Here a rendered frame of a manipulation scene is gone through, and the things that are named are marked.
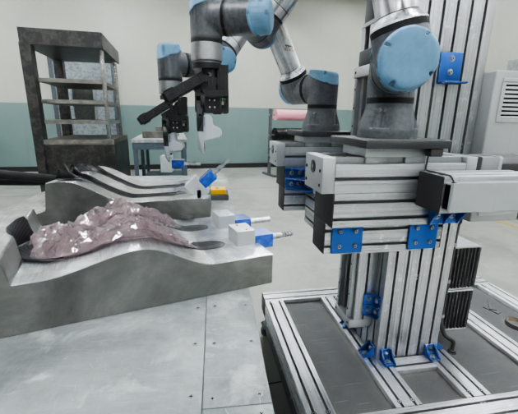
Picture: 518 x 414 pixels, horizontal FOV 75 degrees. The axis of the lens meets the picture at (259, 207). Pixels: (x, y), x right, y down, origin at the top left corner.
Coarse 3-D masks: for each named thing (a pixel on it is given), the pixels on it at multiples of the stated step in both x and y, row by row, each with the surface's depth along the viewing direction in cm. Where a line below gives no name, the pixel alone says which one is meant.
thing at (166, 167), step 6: (162, 156) 111; (162, 162) 111; (168, 162) 112; (174, 162) 112; (180, 162) 113; (186, 162) 115; (192, 162) 115; (198, 162) 115; (162, 168) 112; (168, 168) 112
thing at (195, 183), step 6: (228, 162) 87; (216, 168) 87; (204, 174) 87; (210, 174) 86; (192, 180) 85; (198, 180) 86; (204, 180) 86; (210, 180) 86; (186, 186) 85; (192, 186) 86; (198, 186) 86; (204, 186) 86; (192, 192) 86; (204, 192) 86
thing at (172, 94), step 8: (200, 72) 79; (184, 80) 79; (192, 80) 79; (200, 80) 79; (168, 88) 80; (176, 88) 79; (184, 88) 79; (192, 88) 80; (168, 96) 79; (176, 96) 79
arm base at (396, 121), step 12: (372, 108) 84; (384, 108) 82; (396, 108) 81; (408, 108) 82; (360, 120) 89; (372, 120) 84; (384, 120) 82; (396, 120) 81; (408, 120) 82; (360, 132) 87; (372, 132) 83; (384, 132) 82; (396, 132) 81; (408, 132) 82
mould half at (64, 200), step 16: (96, 176) 89; (128, 176) 104; (48, 192) 77; (64, 192) 78; (80, 192) 78; (96, 192) 79; (112, 192) 84; (128, 192) 89; (144, 192) 91; (160, 192) 90; (16, 208) 82; (32, 208) 83; (48, 208) 78; (64, 208) 79; (80, 208) 79; (160, 208) 82; (176, 208) 82; (192, 208) 83; (208, 208) 83; (48, 224) 79
